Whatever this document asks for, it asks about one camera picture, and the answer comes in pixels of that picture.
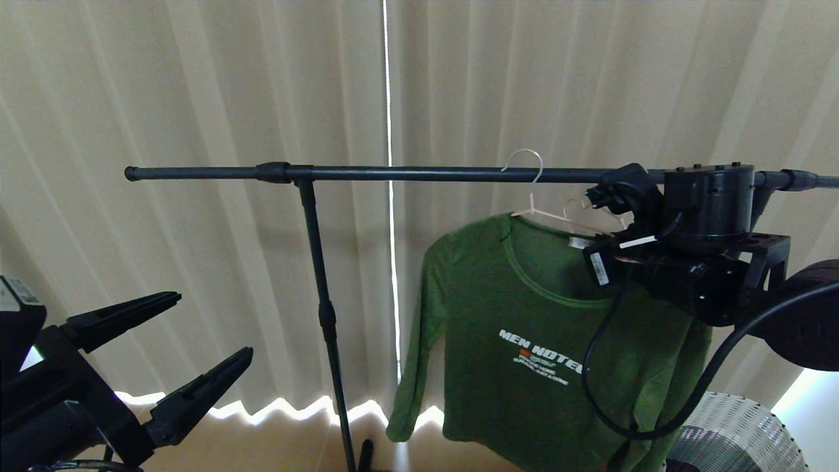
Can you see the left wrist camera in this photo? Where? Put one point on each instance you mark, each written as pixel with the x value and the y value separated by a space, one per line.
pixel 19 334

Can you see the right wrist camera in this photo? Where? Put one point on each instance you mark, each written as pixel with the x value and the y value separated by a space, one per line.
pixel 623 193

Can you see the black clothes rack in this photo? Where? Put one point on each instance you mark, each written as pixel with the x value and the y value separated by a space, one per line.
pixel 393 174

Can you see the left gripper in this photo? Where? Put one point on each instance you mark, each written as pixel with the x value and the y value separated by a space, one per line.
pixel 65 406

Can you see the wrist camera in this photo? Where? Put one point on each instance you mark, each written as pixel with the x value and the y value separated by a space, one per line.
pixel 19 334
pixel 623 193

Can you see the beige curtain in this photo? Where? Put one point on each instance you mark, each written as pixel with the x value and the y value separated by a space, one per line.
pixel 196 78

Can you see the green printed shirt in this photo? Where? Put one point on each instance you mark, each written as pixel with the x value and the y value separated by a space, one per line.
pixel 511 295

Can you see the pink clothes hanger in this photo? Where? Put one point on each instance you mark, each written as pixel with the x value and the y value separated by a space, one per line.
pixel 606 216
pixel 531 203

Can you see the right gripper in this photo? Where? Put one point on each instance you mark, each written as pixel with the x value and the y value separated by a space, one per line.
pixel 695 282

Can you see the white laundry basket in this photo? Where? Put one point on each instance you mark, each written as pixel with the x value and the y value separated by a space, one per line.
pixel 741 426

